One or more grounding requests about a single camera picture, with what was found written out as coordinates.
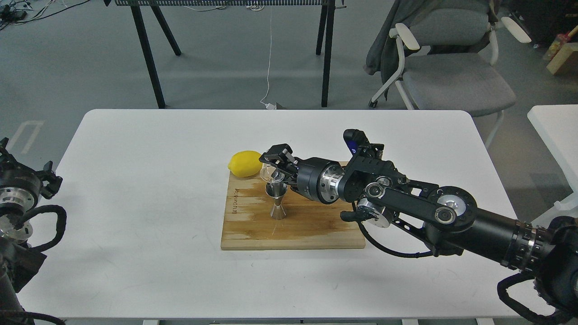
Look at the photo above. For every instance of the dark grey hanging jacket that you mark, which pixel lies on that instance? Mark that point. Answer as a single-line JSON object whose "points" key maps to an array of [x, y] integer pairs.
{"points": [[382, 55]]}

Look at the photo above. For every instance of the yellow lemon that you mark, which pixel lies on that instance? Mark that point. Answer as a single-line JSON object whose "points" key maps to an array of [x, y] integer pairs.
{"points": [[245, 163]]}

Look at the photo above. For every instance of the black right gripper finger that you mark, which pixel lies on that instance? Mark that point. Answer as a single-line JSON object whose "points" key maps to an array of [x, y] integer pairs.
{"points": [[280, 156], [288, 181]]}

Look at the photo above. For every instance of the steel double jigger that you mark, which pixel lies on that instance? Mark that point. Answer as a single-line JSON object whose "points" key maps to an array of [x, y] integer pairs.
{"points": [[276, 201]]}

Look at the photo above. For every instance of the wooden cutting board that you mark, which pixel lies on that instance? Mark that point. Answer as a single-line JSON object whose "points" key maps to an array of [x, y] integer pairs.
{"points": [[308, 224]]}

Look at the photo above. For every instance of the black metal table frame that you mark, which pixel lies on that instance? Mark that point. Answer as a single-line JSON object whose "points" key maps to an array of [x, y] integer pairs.
{"points": [[197, 43]]}

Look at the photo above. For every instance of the cardboard box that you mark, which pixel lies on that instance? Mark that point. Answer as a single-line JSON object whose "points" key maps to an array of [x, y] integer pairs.
{"points": [[565, 61]]}

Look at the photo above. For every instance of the grey office chair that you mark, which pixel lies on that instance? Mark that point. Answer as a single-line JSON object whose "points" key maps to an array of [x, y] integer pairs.
{"points": [[446, 62]]}

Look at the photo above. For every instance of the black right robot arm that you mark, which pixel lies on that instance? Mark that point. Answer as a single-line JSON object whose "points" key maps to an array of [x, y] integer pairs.
{"points": [[447, 220]]}

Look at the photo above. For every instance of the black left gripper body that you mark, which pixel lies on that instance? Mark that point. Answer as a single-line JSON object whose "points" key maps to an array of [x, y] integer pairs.
{"points": [[20, 187]]}

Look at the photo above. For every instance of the small clear glass cup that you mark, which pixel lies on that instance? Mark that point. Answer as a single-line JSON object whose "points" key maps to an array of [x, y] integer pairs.
{"points": [[271, 174]]}

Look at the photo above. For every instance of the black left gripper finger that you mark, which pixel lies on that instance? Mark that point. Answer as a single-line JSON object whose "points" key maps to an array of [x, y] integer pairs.
{"points": [[50, 182], [5, 157]]}

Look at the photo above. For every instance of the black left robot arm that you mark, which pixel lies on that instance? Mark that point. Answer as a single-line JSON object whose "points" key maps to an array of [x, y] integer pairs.
{"points": [[20, 262]]}

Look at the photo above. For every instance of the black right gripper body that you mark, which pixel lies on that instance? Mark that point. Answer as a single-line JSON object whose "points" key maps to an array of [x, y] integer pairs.
{"points": [[315, 178]]}

